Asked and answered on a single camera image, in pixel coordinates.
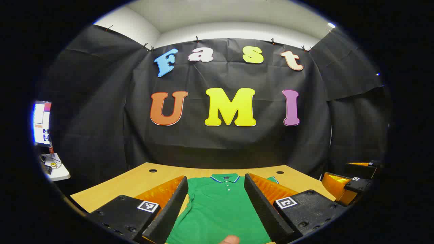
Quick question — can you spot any computer monitor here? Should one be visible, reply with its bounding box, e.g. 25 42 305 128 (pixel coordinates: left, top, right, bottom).
32 101 52 146

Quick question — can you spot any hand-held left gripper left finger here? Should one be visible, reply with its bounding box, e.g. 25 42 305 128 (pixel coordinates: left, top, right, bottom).
86 176 189 244

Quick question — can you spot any green T-shirt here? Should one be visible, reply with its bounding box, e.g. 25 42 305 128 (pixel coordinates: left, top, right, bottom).
165 174 280 244

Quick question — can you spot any white side table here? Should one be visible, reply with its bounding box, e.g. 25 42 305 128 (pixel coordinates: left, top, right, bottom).
40 153 71 182

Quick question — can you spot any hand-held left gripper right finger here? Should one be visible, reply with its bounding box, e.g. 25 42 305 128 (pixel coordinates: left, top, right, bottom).
244 173 348 244

